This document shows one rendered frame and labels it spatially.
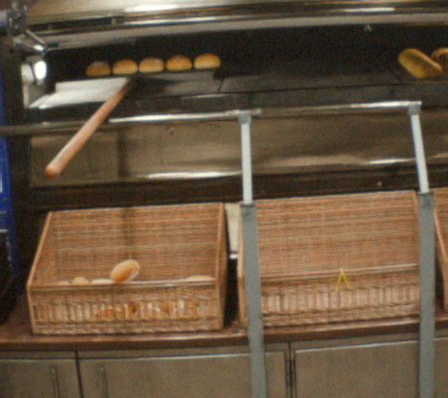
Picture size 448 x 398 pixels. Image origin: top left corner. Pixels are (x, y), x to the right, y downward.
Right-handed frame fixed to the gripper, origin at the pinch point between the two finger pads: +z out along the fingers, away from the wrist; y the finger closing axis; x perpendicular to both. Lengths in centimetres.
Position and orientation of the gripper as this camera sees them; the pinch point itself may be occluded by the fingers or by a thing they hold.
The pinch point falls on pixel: (66, 16)
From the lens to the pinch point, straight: 343.3
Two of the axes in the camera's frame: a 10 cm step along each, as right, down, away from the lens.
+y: 0.7, 9.8, 1.6
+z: 10.0, -0.6, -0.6
